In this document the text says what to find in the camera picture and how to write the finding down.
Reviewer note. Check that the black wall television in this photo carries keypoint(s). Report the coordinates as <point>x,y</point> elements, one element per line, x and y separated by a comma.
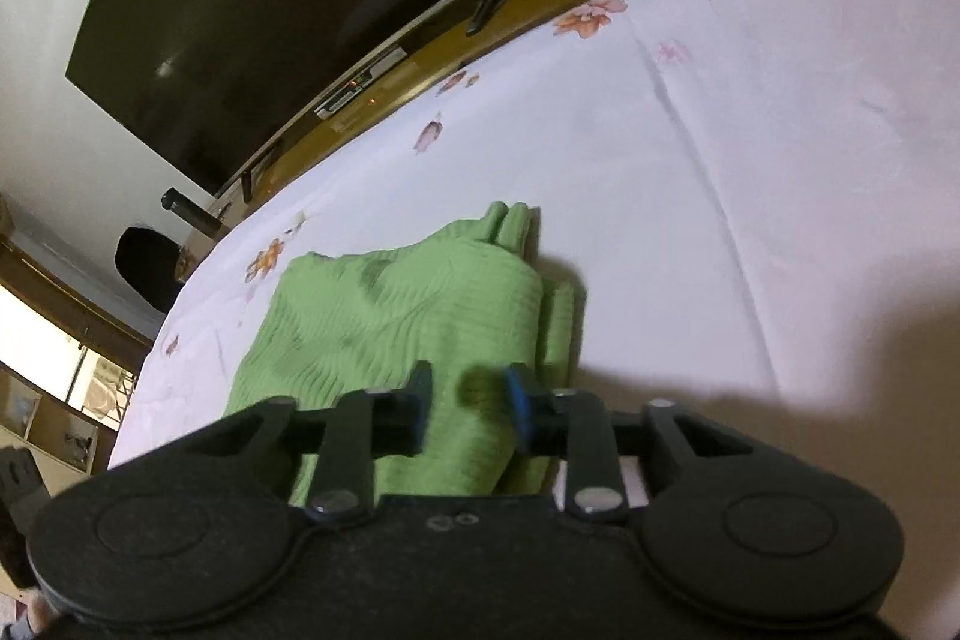
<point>262,10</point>

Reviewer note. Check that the green knit garment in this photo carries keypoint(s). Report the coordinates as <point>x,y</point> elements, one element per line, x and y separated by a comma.
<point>390,310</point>

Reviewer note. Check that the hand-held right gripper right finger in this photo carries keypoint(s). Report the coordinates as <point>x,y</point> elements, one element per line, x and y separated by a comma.
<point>517,404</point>

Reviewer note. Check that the wooden shelf unit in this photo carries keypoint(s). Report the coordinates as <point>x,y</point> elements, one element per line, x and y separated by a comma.
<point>45,302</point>

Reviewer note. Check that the black cylindrical object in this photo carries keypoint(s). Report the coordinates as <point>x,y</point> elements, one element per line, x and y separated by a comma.
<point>187,205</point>

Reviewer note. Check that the wooden television console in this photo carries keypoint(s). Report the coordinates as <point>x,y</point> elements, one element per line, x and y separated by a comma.
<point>525,3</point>

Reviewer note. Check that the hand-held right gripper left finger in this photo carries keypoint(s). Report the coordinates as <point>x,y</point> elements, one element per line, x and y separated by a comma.
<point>420,396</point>

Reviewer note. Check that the black round chair back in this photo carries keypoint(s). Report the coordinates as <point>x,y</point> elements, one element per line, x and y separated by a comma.
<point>146,269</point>

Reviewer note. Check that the grey set-top box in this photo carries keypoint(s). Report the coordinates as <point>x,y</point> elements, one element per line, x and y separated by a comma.
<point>360,85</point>

